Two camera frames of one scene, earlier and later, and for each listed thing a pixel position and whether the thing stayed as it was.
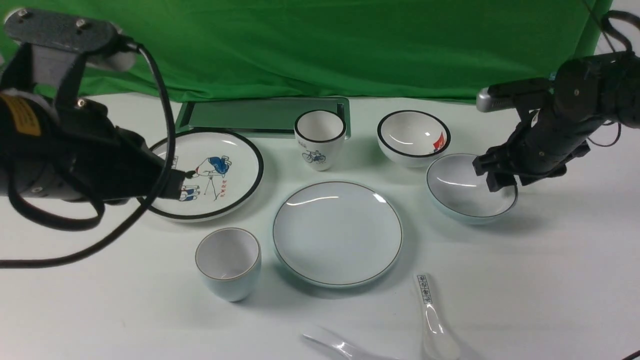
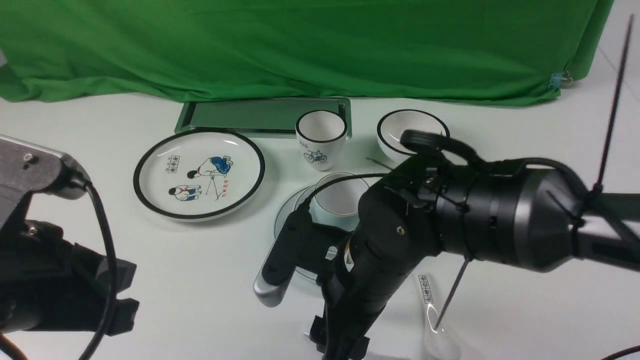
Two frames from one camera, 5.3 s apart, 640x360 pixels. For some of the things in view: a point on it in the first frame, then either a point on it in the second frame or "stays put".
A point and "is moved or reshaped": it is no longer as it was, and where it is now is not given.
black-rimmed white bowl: [411, 138] stays put
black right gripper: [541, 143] to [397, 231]
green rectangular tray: [273, 117] stays put
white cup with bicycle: [320, 134] stays put
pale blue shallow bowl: [457, 194] is moved or reshaped
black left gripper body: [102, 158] to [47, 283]
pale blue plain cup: [229, 260] to [337, 204]
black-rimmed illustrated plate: [228, 169] stays put
